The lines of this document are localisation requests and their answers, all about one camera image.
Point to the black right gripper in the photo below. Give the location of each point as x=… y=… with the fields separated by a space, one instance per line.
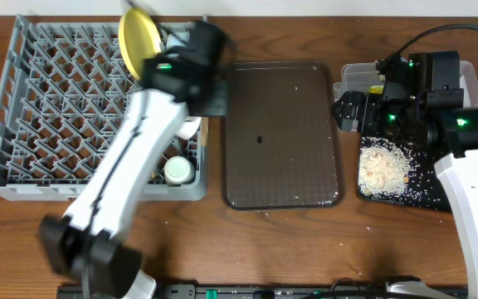
x=368 y=103

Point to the green yellow snack wrapper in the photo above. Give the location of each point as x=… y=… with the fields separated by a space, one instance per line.
x=376 y=89

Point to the pink-white bowl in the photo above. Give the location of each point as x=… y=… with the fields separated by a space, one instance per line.
x=189 y=127

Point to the light blue bowl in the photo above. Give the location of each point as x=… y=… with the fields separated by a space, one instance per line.
x=177 y=39

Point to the small white cup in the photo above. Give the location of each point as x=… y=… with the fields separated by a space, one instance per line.
x=179 y=170

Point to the yellow plate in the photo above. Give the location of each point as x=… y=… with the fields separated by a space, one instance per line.
x=139 y=39

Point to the wooden chopstick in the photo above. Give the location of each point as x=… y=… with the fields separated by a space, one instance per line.
x=204 y=132

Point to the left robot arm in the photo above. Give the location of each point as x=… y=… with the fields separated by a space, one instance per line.
x=86 y=243

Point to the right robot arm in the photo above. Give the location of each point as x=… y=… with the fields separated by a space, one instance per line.
x=418 y=121

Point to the pile of rice waste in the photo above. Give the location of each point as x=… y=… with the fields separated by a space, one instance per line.
x=383 y=171

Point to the black waste tray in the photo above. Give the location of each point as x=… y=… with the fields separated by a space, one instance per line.
x=424 y=190

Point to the clear plastic bin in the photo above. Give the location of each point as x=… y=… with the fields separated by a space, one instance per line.
x=362 y=76

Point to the dark brown serving tray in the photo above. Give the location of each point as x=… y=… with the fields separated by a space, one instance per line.
x=298 y=164

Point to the grey plastic dish rack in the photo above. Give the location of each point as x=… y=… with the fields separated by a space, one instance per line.
x=63 y=93

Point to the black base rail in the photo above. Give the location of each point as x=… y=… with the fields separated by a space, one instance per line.
x=185 y=291

